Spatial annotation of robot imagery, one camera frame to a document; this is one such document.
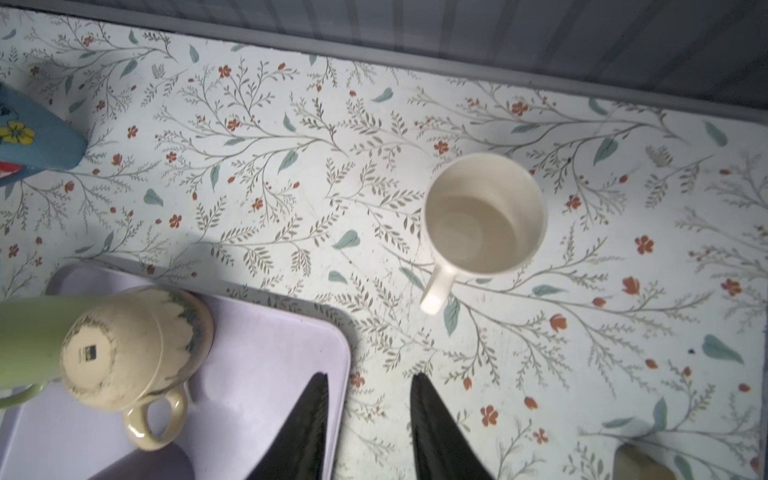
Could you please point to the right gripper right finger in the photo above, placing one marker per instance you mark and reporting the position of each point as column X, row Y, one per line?
column 440, row 449

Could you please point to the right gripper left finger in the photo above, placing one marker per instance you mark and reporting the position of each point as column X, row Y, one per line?
column 298, row 451

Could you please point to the beige ceramic teapot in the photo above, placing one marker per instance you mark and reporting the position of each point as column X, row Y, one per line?
column 132, row 354

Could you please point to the white cream mug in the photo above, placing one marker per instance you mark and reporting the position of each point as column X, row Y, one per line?
column 484, row 215

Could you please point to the blue floral mug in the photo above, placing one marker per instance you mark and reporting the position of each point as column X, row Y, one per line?
column 36, row 138

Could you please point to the purple mug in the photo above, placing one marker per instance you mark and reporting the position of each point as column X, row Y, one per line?
column 170, row 462

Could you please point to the red mug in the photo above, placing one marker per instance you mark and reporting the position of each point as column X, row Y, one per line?
column 9, row 169

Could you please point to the light green mug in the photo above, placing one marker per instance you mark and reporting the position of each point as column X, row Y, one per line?
column 32, row 334

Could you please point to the lilac plastic tray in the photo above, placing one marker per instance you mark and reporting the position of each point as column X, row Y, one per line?
column 260, row 361

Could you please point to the floral table mat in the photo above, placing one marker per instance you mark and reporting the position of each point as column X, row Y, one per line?
column 298, row 180

